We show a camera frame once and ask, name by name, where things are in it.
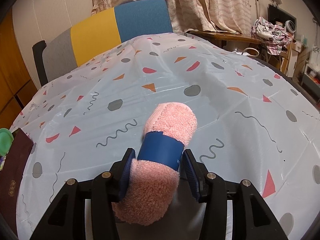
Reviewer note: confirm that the pink towel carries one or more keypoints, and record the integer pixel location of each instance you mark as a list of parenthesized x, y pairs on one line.
[(154, 175)]

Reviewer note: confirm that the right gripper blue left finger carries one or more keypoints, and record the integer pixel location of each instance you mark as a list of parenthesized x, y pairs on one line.
[(120, 171)]

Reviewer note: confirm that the wooden wardrobe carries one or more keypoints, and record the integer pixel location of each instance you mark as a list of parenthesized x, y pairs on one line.
[(17, 87)]

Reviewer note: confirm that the grey yellow blue chair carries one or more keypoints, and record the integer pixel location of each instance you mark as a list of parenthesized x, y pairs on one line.
[(97, 34)]

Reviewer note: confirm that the black monitor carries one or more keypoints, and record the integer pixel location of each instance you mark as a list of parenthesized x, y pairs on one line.
[(279, 16)]

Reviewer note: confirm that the patterned plastic tablecloth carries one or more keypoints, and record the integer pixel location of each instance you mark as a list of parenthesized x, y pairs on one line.
[(240, 118)]

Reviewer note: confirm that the white round fan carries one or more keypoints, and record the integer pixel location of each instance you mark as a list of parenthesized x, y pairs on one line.
[(290, 26)]

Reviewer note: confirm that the gold tin box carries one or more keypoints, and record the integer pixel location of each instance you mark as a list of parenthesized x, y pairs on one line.
[(11, 176)]

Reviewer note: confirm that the green cap bottle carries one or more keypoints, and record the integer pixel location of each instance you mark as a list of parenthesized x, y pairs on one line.
[(6, 139)]

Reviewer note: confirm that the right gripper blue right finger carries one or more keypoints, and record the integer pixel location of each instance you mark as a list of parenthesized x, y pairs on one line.
[(195, 173)]

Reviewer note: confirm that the wooden side table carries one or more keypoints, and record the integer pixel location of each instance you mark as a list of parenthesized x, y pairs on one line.
[(220, 39)]

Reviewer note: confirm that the pile of patterned clothes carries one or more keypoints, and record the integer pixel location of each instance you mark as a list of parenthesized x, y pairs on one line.
[(273, 36)]

